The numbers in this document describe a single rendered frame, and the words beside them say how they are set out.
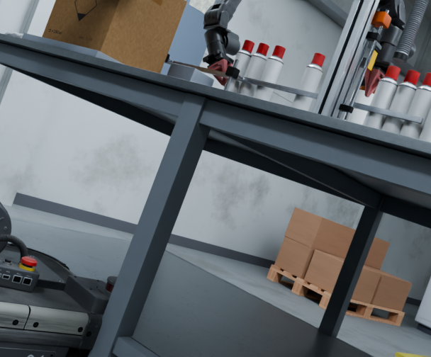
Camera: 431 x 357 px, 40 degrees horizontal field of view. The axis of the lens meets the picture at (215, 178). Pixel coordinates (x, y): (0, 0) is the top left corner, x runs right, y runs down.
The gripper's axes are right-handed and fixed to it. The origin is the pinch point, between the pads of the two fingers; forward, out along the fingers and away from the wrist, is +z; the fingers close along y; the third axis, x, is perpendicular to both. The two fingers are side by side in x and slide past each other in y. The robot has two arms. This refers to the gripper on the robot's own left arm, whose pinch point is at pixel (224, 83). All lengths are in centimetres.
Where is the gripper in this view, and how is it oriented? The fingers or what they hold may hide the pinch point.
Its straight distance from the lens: 193.0
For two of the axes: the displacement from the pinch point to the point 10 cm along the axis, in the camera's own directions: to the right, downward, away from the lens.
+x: -8.0, 3.7, 4.7
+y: 5.6, 2.1, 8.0
